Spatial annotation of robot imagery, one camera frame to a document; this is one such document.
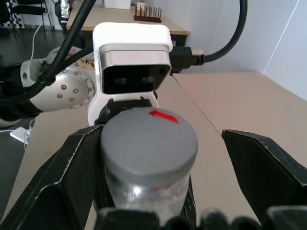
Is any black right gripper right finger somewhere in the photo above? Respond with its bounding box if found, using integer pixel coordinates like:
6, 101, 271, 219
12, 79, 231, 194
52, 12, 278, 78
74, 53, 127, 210
222, 129, 307, 230

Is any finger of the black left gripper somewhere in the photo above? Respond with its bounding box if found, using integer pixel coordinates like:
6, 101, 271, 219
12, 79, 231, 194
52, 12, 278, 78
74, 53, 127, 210
94, 171, 115, 211
183, 173, 198, 227

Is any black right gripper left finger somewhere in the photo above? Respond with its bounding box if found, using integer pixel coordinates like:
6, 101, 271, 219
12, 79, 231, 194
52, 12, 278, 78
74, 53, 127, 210
0, 124, 113, 230

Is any clear glass jar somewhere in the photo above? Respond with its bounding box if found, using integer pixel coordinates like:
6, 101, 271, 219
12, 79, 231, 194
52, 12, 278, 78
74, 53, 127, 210
105, 165, 192, 227

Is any white box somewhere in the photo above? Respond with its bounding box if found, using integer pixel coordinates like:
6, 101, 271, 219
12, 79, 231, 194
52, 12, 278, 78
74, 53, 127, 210
104, 0, 132, 11

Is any white power adapter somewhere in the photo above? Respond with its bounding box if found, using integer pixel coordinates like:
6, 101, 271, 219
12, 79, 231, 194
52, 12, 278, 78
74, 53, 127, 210
9, 127, 32, 145

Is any pale container with brown bits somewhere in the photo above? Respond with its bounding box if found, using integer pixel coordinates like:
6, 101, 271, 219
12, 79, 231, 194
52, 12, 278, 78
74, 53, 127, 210
47, 46, 96, 70

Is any brown wooden peg rack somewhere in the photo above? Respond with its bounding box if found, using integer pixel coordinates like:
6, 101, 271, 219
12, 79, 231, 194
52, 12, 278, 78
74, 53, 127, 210
133, 5, 163, 23

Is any beige background table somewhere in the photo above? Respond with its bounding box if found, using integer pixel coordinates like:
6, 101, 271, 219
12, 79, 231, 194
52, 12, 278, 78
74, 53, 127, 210
66, 6, 191, 46

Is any black chair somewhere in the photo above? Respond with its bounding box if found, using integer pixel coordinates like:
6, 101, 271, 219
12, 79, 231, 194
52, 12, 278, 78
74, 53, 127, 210
0, 0, 50, 46

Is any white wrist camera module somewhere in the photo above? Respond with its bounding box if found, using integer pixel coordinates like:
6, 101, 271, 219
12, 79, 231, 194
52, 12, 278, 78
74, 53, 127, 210
87, 22, 173, 127

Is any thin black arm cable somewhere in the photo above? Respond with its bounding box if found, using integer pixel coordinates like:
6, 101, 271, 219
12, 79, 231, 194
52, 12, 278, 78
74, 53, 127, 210
39, 46, 94, 77

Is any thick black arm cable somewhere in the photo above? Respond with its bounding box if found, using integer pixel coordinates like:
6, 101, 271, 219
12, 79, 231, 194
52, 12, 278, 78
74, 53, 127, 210
0, 0, 98, 106

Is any thin white cable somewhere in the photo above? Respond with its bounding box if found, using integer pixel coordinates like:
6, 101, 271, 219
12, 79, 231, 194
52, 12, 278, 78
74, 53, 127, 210
31, 9, 52, 60

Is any black camera cable with plug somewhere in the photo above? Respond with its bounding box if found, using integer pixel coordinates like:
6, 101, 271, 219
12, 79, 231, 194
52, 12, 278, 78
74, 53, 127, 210
170, 0, 248, 73

